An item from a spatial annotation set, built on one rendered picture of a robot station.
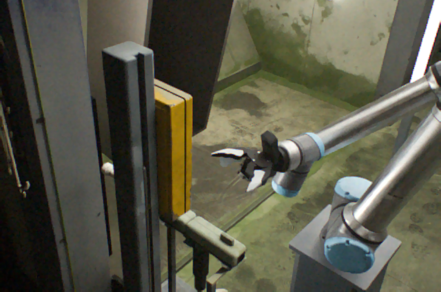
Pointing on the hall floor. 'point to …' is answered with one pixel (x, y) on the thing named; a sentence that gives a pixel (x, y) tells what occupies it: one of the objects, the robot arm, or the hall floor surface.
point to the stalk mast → (134, 161)
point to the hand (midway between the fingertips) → (228, 171)
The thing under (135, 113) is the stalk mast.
